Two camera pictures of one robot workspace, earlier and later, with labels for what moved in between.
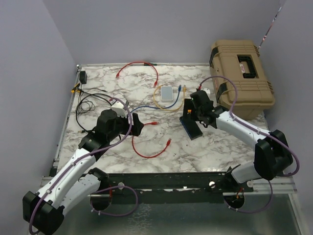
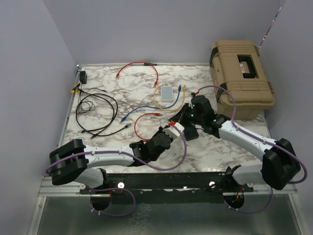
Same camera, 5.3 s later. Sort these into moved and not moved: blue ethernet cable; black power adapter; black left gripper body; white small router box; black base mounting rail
Moved: black left gripper body
Not moved: white small router box; black power adapter; blue ethernet cable; black base mounting rail
